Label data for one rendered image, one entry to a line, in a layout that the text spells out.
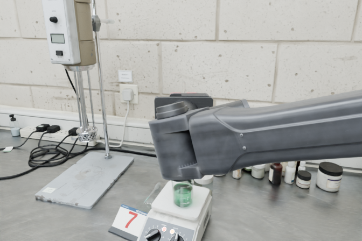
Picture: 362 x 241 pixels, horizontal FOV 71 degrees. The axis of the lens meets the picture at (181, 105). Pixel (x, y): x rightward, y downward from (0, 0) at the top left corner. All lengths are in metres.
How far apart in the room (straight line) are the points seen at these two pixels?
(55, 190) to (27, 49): 0.73
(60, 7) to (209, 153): 0.62
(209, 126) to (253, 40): 0.76
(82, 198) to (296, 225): 0.60
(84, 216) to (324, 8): 0.97
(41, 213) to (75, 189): 0.11
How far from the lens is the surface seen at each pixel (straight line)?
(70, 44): 0.77
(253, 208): 0.82
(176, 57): 1.03
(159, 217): 0.66
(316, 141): 0.23
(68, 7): 0.77
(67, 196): 0.89
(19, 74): 1.47
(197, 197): 0.69
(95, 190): 0.88
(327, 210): 0.89
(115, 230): 0.74
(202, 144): 0.25
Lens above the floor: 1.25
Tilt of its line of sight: 17 degrees down
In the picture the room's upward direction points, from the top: straight up
